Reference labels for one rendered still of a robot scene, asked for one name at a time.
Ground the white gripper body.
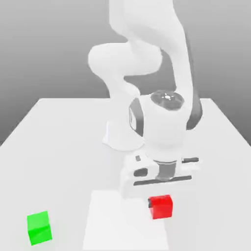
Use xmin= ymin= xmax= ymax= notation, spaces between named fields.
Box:
xmin=120 ymin=175 xmax=197 ymax=200

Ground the small red cube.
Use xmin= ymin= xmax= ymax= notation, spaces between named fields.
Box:
xmin=148 ymin=194 xmax=174 ymax=220

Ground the small green cube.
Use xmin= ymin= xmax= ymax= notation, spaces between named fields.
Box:
xmin=26 ymin=210 xmax=53 ymax=246

